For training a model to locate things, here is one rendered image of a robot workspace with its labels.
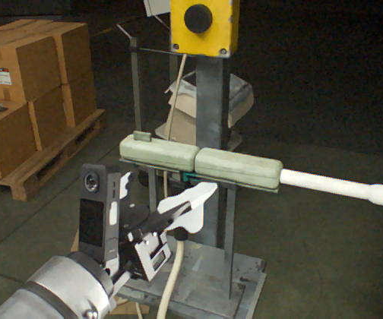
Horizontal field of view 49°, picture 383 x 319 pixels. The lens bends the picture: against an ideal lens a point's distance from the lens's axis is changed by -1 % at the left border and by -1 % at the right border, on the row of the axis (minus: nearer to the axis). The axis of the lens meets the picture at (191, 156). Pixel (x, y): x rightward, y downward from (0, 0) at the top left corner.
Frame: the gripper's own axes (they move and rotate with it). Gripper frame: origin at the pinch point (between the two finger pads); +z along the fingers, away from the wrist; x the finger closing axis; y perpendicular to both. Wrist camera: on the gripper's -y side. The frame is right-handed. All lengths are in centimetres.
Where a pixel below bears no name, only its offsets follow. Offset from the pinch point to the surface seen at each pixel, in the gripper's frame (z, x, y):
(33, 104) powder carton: 115, -206, 46
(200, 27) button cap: 24.8, -5.7, -14.3
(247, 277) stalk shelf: 19.7, -4.9, 42.5
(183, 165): 11.8, -7.5, 6.8
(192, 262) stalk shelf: 17.5, -18.1, 39.5
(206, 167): 12.6, -3.1, 7.3
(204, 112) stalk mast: 29.3, -12.7, 5.0
